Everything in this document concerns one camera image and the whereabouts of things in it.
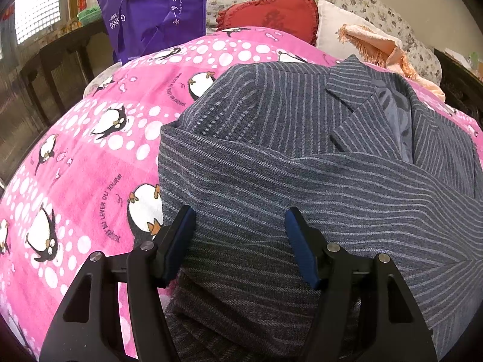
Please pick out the peach fringed towel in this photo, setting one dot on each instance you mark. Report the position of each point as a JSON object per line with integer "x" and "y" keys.
{"x": 381, "y": 47}

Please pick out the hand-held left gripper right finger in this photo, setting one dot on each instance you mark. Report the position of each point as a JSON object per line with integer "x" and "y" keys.
{"x": 302, "y": 242}

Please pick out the floral quilt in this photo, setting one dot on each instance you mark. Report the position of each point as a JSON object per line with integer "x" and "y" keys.
{"x": 377, "y": 7}

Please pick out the green plastic basket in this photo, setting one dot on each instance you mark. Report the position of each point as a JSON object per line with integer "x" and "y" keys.
{"x": 89, "y": 13}

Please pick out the grey striped suit jacket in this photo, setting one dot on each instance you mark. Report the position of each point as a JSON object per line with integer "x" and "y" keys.
{"x": 302, "y": 158}

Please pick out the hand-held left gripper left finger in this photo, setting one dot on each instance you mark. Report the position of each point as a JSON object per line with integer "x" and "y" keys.
{"x": 177, "y": 242}

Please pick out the white pillow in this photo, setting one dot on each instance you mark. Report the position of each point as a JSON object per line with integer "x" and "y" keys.
{"x": 339, "y": 26}

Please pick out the dark wooden table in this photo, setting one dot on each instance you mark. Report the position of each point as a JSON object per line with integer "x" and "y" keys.
{"x": 56, "y": 68}

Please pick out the purple shopping bag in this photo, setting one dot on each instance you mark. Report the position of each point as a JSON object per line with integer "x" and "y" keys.
{"x": 158, "y": 15}

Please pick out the red heart-shaped pillow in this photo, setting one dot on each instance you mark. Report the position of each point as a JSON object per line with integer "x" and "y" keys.
{"x": 271, "y": 17}

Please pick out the pink penguin print blanket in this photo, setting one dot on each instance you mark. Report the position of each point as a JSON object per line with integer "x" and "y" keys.
{"x": 86, "y": 151}

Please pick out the dark wooden headboard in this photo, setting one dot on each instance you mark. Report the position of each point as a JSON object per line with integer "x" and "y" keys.
{"x": 458, "y": 79}

